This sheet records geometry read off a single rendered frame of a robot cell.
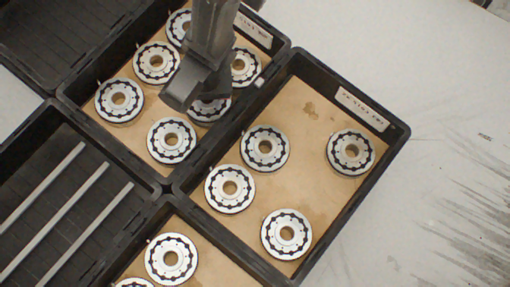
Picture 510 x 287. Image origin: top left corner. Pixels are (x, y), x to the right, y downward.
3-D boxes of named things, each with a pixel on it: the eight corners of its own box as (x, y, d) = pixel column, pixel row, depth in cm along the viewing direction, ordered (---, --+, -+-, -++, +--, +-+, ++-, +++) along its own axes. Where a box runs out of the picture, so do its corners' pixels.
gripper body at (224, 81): (233, 96, 104) (233, 80, 97) (179, 99, 103) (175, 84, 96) (230, 64, 106) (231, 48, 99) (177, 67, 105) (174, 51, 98)
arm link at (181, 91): (240, 49, 87) (195, 19, 86) (200, 106, 84) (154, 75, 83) (228, 72, 99) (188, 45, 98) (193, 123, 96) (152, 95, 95)
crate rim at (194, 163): (294, 47, 114) (296, 42, 112) (411, 134, 110) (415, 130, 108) (168, 191, 103) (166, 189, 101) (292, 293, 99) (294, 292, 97)
